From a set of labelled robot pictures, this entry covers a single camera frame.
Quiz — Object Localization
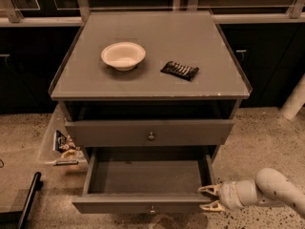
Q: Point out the grey drawer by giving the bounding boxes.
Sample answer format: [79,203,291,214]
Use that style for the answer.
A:
[65,119,234,147]
[72,146,214,214]

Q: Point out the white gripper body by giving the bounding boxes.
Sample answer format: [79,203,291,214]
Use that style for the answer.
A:
[219,180,252,210]

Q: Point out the black snack packet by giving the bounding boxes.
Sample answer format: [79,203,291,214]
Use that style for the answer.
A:
[161,61,199,81]

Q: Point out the black bar on floor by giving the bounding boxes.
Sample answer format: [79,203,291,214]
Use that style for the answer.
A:
[17,172,43,229]

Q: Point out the grey drawer cabinet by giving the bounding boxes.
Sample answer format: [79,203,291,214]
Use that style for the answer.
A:
[48,10,254,164]

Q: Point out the white cylindrical post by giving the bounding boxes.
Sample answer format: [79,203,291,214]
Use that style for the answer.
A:
[280,73,305,120]

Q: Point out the clear plastic bin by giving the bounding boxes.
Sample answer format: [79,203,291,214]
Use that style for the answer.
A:
[38,106,87,171]

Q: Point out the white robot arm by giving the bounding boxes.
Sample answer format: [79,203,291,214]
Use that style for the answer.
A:
[198,168,305,219]

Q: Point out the grey top drawer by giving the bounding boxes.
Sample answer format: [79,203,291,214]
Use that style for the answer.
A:
[65,119,234,147]

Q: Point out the white paper bowl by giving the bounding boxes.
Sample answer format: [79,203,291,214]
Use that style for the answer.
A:
[101,42,146,72]

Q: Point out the metal railing frame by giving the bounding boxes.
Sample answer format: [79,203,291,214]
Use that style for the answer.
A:
[0,0,305,27]

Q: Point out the snack bags in bin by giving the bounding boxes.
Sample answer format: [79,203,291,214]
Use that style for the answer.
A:
[53,130,84,159]

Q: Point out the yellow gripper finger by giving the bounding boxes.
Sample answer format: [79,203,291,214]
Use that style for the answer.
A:
[197,184,220,196]
[199,200,225,212]

